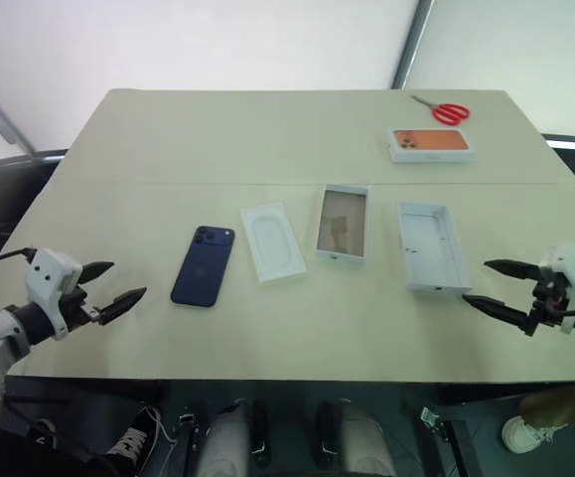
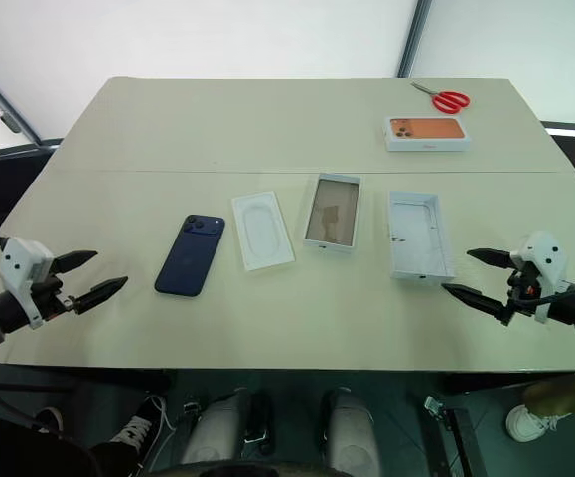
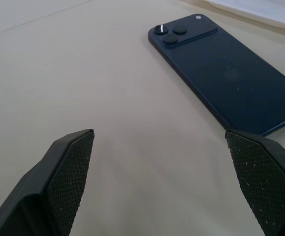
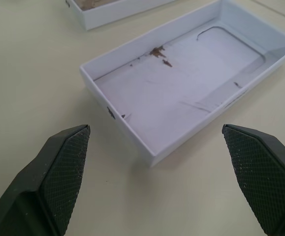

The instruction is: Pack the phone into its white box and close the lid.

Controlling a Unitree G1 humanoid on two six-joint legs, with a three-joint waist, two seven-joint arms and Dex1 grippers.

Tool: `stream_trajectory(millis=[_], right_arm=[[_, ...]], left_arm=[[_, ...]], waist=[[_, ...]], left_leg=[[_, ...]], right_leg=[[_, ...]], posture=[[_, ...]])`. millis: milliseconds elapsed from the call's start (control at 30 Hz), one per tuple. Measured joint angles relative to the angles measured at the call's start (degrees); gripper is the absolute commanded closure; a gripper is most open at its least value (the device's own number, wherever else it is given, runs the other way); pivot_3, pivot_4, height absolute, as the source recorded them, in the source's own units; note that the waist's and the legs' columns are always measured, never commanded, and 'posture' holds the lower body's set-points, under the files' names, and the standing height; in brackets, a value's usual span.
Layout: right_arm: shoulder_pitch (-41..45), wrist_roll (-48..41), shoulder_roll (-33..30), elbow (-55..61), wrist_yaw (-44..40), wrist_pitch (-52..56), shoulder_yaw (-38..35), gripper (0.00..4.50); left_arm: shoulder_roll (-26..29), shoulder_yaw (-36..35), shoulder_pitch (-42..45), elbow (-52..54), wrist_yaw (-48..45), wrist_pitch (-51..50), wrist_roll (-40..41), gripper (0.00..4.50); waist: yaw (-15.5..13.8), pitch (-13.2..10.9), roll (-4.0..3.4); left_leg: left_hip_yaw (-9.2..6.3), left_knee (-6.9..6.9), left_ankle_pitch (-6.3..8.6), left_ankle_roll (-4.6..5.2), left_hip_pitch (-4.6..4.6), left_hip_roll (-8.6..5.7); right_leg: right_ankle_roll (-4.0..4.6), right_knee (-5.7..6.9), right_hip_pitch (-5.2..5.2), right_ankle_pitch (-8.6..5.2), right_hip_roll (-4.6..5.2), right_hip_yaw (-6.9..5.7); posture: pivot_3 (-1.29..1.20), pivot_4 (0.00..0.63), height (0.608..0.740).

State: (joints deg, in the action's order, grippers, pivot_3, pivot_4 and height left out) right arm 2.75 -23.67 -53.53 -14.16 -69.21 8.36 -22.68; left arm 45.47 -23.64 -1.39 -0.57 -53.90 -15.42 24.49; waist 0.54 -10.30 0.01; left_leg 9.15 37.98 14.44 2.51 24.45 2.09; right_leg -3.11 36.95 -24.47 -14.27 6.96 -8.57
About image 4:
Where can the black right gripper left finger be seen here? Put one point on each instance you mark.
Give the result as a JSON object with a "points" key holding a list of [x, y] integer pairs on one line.
{"points": [[46, 177]]}

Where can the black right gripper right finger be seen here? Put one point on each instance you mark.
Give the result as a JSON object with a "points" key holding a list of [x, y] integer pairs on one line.
{"points": [[265, 177]]}

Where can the white open phone box base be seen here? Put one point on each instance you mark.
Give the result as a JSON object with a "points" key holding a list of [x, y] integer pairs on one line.
{"points": [[157, 98]]}

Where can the white box lid phone print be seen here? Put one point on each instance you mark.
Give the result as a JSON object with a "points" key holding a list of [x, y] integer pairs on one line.
{"points": [[93, 18]]}

